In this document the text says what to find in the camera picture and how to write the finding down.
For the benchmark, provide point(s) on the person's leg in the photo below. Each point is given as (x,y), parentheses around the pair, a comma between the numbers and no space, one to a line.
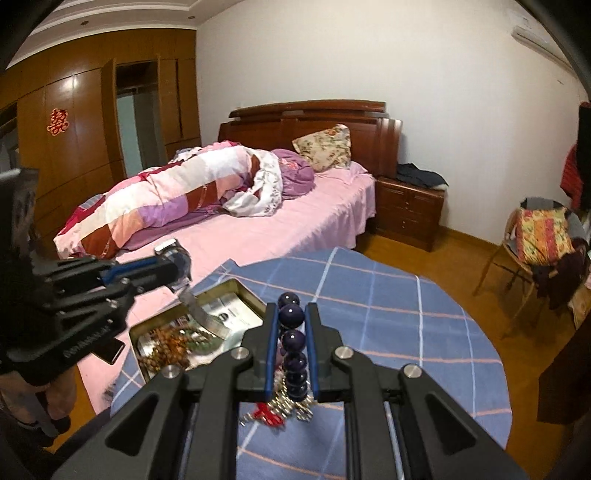
(60,397)

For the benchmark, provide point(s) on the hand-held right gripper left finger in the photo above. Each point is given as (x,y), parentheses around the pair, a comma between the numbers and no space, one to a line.
(272,355)

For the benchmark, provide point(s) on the blue checked tablecloth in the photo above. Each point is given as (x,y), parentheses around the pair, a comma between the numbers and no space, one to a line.
(392,300)

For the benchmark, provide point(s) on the dark wooden desk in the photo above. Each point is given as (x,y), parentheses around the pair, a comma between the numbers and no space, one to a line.
(568,369)

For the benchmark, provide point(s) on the pink patchwork quilt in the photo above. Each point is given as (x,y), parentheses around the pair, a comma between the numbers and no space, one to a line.
(175,194)

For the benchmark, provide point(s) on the brown wooden wardrobe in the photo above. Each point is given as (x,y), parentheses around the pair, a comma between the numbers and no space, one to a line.
(83,152)

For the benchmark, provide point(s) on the wooden chair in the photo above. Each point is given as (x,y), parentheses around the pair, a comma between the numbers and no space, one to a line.
(503,263)

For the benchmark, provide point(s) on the metal tin box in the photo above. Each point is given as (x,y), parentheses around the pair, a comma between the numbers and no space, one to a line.
(244,297)

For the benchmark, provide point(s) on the floral pillow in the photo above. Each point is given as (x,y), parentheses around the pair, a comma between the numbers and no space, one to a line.
(325,147)

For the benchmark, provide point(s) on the wooden nightstand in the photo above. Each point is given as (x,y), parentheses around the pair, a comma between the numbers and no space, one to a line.
(406,212)

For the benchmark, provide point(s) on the red paper wardrobe decoration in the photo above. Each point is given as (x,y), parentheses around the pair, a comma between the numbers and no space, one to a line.
(57,122)

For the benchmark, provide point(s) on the dark clothes on chair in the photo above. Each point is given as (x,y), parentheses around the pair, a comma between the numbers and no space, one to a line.
(563,277)

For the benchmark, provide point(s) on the white air conditioner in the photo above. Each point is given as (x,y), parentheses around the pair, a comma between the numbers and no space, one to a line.
(538,34)

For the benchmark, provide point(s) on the dark folded clothes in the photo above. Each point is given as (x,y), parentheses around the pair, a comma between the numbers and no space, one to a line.
(420,177)

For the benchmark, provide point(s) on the colourful patterned cushion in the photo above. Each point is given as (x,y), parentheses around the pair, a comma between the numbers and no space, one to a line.
(545,235)

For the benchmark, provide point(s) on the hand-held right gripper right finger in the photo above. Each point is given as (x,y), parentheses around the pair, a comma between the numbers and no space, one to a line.
(314,355)

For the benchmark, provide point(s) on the black smartphone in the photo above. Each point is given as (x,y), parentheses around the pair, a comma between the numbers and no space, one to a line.
(108,351)

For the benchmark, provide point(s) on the purple garment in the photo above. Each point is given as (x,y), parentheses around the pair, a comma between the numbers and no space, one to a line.
(295,173)

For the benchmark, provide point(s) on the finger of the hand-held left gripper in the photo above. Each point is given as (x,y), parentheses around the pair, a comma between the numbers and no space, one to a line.
(101,302)
(129,271)

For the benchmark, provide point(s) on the green jade bangle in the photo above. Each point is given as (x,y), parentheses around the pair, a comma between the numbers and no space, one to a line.
(203,347)

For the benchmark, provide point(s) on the wooden bed with pink sheet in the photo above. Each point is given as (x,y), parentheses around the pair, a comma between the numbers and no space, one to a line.
(300,221)

